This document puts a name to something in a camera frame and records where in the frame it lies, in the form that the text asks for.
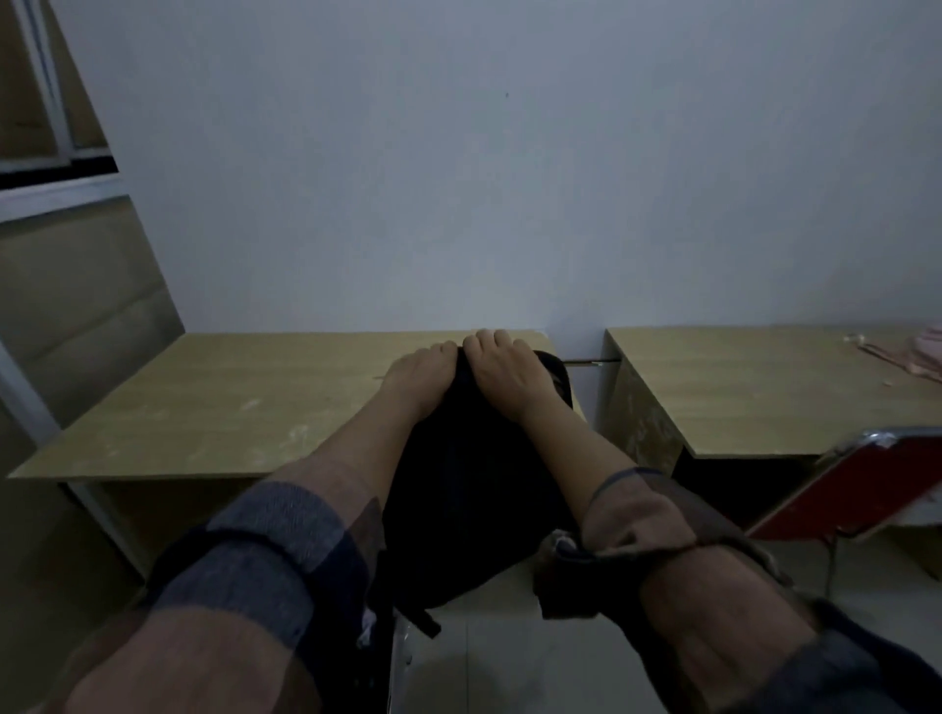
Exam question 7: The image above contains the person's right hand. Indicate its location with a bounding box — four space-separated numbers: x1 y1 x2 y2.
462 329 569 426

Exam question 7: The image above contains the person's left hand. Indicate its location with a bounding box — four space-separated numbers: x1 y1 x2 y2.
381 340 462 426

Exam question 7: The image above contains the black backpack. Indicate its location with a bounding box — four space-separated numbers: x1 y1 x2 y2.
381 349 582 639

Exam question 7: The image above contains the person's left forearm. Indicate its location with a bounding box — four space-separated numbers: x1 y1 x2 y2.
44 393 424 714

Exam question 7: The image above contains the person's right forearm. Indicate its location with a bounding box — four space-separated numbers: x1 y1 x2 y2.
519 401 942 714

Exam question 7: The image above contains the light wooden desk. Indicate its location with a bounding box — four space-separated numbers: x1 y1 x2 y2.
602 325 942 532
9 330 587 582

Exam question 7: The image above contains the pink cloth item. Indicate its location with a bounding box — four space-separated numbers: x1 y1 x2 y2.
845 327 942 385

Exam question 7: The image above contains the red chair with metal frame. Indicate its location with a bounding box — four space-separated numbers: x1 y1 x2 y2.
743 427 942 598

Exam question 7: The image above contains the window with grey frame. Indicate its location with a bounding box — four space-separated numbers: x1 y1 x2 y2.
0 0 130 223

